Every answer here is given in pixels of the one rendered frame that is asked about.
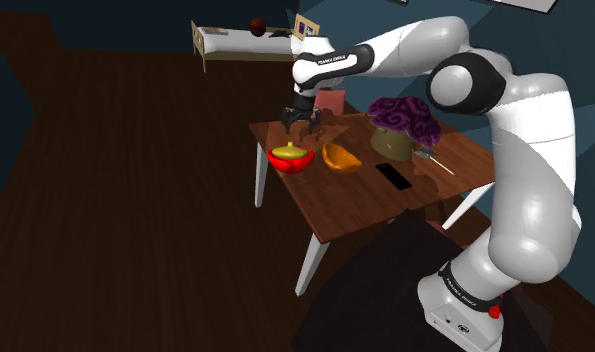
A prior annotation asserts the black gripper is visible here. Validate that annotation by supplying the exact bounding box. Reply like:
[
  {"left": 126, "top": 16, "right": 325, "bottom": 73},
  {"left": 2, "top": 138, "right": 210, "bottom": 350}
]
[{"left": 280, "top": 92, "right": 323, "bottom": 136}]

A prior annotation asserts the yellow squash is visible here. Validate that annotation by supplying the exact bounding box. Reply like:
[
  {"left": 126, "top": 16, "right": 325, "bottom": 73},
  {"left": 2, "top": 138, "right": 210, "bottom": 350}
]
[{"left": 271, "top": 141, "right": 310, "bottom": 160}]

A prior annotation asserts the red chair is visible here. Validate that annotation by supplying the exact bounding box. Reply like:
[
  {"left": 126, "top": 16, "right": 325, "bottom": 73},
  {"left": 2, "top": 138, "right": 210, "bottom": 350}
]
[{"left": 313, "top": 89, "right": 347, "bottom": 117}]

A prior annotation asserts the red bowl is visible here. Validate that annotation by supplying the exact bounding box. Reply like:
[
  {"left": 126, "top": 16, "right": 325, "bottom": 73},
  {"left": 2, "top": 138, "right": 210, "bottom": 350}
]
[{"left": 266, "top": 146, "right": 315, "bottom": 175}]

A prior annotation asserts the orange bowl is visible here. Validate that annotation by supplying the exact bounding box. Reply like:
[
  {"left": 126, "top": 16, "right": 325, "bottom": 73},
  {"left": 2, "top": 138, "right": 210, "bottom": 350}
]
[{"left": 321, "top": 142, "right": 363, "bottom": 175}]

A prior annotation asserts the wooden table with white legs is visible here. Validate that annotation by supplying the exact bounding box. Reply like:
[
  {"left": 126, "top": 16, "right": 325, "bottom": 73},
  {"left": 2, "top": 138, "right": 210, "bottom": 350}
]
[{"left": 248, "top": 111, "right": 497, "bottom": 297}]

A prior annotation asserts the wooden bed with white mattress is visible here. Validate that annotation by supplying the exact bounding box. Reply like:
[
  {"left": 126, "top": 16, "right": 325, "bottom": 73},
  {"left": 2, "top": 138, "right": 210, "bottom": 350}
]
[{"left": 190, "top": 20, "right": 298, "bottom": 74}]

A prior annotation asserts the purple plant in olive pot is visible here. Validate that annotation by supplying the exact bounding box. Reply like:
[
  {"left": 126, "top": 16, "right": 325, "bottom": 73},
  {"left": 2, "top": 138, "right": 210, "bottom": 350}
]
[{"left": 366, "top": 95, "right": 442, "bottom": 162}]

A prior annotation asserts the black phone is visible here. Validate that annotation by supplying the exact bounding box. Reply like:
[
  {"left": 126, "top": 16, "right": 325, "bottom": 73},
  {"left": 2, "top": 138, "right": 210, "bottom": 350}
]
[{"left": 374, "top": 162, "right": 414, "bottom": 191}]

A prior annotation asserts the dark robot stand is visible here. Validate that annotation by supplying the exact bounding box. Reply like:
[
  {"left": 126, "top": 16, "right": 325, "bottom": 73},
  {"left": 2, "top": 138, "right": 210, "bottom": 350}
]
[{"left": 291, "top": 208, "right": 550, "bottom": 352}]

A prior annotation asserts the framed wall picture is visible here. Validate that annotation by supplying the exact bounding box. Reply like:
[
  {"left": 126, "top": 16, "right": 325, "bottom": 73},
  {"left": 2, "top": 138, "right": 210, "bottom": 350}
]
[{"left": 293, "top": 13, "right": 322, "bottom": 42}]

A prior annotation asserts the grey spatula with wooden handle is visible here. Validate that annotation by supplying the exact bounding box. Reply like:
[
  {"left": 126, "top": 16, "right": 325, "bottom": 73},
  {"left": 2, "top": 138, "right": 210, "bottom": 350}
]
[{"left": 414, "top": 148, "right": 456, "bottom": 176}]

